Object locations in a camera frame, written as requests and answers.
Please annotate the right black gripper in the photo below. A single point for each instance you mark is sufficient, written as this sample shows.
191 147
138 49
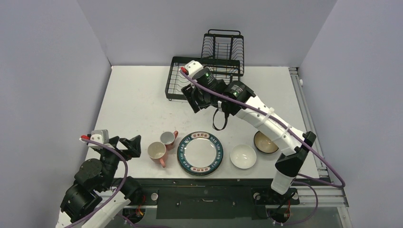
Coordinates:
194 98

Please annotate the large pink mug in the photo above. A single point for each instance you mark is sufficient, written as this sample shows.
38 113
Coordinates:
158 153

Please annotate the small pink mug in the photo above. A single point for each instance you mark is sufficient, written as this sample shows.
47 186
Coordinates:
168 139

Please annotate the black wire dish rack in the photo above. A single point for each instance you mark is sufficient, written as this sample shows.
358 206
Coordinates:
222 57

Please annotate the green rimmed white plate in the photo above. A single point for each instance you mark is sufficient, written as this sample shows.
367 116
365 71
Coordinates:
200 153

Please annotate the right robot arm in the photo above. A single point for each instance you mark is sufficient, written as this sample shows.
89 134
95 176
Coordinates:
239 100

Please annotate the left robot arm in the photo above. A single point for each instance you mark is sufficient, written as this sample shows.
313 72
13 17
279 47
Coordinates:
81 203

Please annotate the black base panel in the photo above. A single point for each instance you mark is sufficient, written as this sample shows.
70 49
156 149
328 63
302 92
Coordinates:
210 199

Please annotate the white bowl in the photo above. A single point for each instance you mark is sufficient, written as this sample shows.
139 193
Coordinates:
243 156

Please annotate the dark bowl beige inside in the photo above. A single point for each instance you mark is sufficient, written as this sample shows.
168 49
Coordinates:
264 144

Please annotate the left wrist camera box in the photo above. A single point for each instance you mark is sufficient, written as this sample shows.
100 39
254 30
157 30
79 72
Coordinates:
99 136

